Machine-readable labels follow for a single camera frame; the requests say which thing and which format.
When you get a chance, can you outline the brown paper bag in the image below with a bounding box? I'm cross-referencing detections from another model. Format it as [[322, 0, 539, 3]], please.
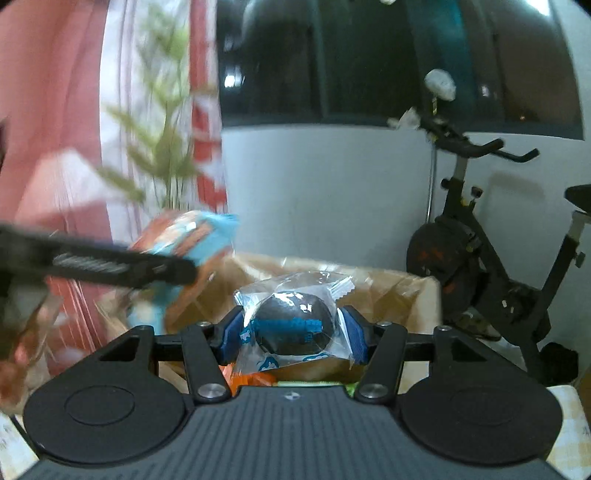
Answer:
[[98, 250, 442, 393]]

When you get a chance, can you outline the clear dark cookie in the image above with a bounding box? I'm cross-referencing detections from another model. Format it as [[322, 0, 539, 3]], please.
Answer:
[[235, 271, 363, 374]]

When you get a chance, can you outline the blue orange snack packet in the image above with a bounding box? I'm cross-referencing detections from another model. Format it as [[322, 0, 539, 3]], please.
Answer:
[[126, 210, 238, 335]]

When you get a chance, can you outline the green snack packet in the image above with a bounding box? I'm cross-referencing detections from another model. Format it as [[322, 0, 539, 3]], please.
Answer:
[[274, 380, 359, 397]]

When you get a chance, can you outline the black exercise bike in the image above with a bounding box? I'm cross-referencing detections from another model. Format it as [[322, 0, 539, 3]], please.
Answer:
[[390, 108, 590, 386]]

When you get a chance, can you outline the pink red curtain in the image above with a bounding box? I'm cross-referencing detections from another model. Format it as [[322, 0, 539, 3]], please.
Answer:
[[0, 0, 230, 407]]

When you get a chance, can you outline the tall green bamboo plant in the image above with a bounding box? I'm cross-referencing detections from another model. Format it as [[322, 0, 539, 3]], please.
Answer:
[[99, 1, 216, 212]]

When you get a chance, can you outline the checkered yellow tablecloth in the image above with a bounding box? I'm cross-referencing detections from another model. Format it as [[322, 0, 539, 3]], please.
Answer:
[[1, 385, 590, 479]]

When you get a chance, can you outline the white plastic bag on bike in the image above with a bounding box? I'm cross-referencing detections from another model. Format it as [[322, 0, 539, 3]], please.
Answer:
[[424, 69, 457, 102]]

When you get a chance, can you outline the dark window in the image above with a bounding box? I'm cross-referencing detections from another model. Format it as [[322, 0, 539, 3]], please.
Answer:
[[216, 0, 584, 139]]

